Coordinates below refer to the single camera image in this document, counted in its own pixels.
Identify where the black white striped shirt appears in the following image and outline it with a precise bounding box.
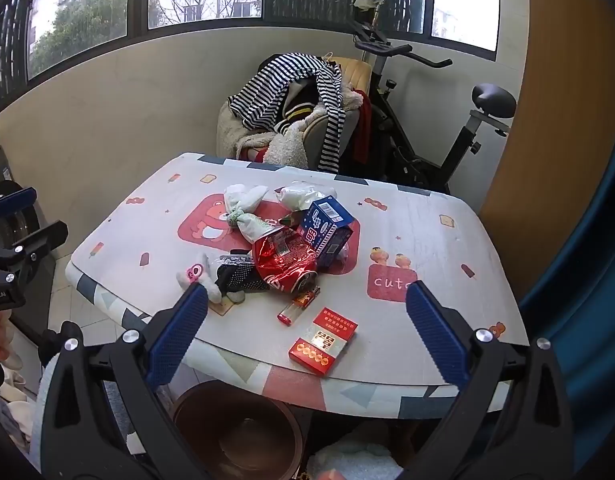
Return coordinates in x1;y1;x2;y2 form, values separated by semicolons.
226;52;347;174

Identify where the black jacket with yellow stripes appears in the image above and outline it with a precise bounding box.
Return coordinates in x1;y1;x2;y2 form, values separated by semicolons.
282;77;324;126

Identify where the printed bear table mat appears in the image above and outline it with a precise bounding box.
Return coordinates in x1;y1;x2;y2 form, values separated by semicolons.
70;152;531;392

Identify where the black exercise bike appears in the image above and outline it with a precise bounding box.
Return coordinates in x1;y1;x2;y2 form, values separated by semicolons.
347;15;518;196

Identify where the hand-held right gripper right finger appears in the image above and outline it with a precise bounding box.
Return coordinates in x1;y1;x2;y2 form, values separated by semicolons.
405;280;575;480

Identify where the blue snack box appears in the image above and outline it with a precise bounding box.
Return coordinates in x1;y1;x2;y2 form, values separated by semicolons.
296;195;357;269

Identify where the blue curtain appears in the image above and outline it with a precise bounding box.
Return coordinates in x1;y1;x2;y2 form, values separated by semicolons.
517;105;615;480

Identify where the beige armchair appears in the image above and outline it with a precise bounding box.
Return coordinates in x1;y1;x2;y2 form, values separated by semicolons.
216;55;375;173

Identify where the red cigarette pack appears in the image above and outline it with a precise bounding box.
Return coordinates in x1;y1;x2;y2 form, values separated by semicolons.
288;307;359;377

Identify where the white plastic bag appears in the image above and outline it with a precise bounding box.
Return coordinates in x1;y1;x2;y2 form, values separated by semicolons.
276;180;339;212

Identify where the white toy with pink ring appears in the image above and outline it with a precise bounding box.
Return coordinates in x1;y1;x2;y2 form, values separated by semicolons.
176;254;224;317

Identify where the red garment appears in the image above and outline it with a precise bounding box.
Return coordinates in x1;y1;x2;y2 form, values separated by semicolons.
351;89;374;165

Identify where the black dotted sock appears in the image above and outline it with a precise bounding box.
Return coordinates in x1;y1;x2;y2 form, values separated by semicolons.
216;261;271;295

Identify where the patterned tablecloth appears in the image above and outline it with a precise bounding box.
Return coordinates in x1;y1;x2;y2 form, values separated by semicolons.
65;152;519;415

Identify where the white tissue wad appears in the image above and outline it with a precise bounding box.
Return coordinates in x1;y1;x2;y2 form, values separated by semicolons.
224;184;276;248

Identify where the brown trash bin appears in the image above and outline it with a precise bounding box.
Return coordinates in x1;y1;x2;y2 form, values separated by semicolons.
170;379;304;480

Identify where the white crumpled sheet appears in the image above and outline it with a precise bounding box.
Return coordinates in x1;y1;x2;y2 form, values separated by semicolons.
307;437;404;480

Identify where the wooden door panel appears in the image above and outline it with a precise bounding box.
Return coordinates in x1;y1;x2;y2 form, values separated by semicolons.
480;0;615;293

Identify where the red lighter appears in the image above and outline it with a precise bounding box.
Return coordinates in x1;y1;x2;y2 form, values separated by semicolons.
276;285;321;327

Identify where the white fleece blanket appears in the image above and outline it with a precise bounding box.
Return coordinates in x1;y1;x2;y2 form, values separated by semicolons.
236;110;331;170

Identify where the light blue fleece pajamas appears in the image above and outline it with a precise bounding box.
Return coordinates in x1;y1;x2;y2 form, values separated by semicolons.
28;355;56;463

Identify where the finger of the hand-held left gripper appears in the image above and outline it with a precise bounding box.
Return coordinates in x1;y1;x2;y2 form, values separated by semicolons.
0;220;69;273
0;187;38;221

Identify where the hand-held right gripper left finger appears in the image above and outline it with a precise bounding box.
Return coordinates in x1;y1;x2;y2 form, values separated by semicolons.
40;282;211;480

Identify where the crushed red soda can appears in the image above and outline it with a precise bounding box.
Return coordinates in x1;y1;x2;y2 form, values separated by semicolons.
252;226;321;295

